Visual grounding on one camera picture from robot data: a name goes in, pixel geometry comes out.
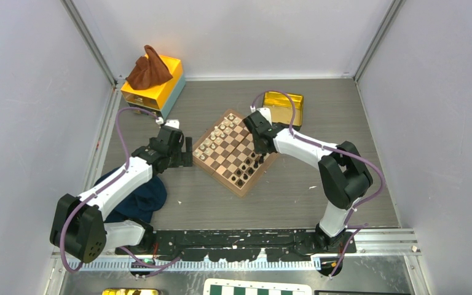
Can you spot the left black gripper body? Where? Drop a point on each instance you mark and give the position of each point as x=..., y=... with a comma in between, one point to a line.
x=176, y=156

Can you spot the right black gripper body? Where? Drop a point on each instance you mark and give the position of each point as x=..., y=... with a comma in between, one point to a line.
x=257, y=148

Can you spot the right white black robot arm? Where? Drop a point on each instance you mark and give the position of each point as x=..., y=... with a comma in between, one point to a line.
x=344, y=175

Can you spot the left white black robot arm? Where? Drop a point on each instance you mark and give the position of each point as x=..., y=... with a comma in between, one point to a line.
x=79, y=225

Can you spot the black chess piece cluster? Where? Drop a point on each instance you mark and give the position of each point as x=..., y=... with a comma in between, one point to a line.
x=247, y=167

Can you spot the wooden chess board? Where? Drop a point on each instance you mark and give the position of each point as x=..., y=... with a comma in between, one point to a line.
x=222, y=172

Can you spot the white chess piece row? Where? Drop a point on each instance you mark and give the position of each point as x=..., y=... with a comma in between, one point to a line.
x=222, y=140

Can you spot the green white chess mat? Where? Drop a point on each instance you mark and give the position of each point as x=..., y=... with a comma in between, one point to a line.
x=232, y=287

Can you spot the gold metal tray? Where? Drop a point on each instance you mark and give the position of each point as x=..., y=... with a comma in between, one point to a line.
x=281, y=108

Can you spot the yellow storage box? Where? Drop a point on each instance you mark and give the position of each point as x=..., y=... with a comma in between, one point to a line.
x=158, y=99

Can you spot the dark blue cloth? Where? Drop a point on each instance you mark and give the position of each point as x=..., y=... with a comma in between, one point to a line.
x=141, y=203

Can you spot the brown cloth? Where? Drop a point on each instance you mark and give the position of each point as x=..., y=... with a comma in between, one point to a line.
x=149, y=71

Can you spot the gold tin at bottom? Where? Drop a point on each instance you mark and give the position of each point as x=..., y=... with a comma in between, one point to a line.
x=131, y=291

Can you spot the black mounting base plate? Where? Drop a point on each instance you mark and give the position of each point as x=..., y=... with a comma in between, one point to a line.
x=278, y=245

